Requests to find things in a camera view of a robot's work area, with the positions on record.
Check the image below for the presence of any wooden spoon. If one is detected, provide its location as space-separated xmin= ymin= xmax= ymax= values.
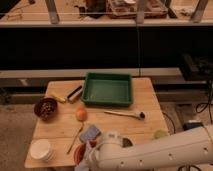
xmin=66 ymin=122 xmax=84 ymax=155

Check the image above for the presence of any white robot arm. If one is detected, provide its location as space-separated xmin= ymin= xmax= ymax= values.
xmin=86 ymin=125 xmax=213 ymax=171

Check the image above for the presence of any yellow corn toy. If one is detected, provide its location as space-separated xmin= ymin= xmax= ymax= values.
xmin=51 ymin=94 xmax=66 ymax=103

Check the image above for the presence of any blue sponge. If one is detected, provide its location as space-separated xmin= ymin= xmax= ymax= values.
xmin=79 ymin=125 xmax=101 ymax=142

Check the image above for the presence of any wooden folding table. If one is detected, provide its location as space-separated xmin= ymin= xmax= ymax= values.
xmin=25 ymin=78 xmax=169 ymax=168

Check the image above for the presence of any light blue towel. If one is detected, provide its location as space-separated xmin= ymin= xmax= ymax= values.
xmin=74 ymin=141 xmax=96 ymax=171

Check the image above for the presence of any black cable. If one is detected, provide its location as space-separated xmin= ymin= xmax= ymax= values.
xmin=162 ymin=79 xmax=213 ymax=171

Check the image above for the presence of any green plastic tray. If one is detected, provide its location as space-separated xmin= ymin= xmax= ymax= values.
xmin=81 ymin=73 xmax=133 ymax=107

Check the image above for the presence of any stack of white bowls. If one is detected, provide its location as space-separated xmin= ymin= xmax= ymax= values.
xmin=30 ymin=139 xmax=53 ymax=162

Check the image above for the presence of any orange peach fruit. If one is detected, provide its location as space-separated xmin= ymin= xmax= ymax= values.
xmin=76 ymin=107 xmax=87 ymax=122

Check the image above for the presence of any black and wood brush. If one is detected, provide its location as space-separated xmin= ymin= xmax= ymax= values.
xmin=67 ymin=86 xmax=82 ymax=103

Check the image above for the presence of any red bowl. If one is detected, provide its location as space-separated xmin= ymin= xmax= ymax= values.
xmin=73 ymin=140 xmax=98 ymax=166

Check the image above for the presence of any dark bowl with nuts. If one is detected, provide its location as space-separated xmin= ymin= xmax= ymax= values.
xmin=34 ymin=98 xmax=58 ymax=121

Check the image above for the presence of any green plastic cup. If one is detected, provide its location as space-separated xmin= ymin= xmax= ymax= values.
xmin=153 ymin=130 xmax=168 ymax=139

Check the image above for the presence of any black foot pedal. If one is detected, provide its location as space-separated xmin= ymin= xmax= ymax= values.
xmin=183 ymin=122 xmax=203 ymax=131

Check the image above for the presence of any wooden dish brush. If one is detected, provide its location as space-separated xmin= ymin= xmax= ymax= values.
xmin=104 ymin=110 xmax=145 ymax=120

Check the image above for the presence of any small metal cup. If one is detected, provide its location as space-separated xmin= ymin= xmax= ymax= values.
xmin=122 ymin=138 xmax=133 ymax=148

